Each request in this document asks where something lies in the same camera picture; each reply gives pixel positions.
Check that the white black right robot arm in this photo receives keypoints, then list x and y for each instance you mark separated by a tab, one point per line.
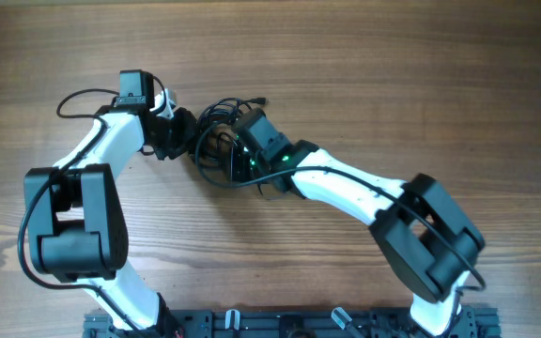
429	242

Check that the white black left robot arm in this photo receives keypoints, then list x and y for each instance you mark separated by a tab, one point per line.
73	234

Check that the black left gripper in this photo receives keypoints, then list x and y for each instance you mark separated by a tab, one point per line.
177	136

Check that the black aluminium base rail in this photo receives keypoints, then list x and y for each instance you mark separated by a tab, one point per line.
388	322

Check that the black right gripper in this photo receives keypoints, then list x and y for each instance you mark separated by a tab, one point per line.
235	160

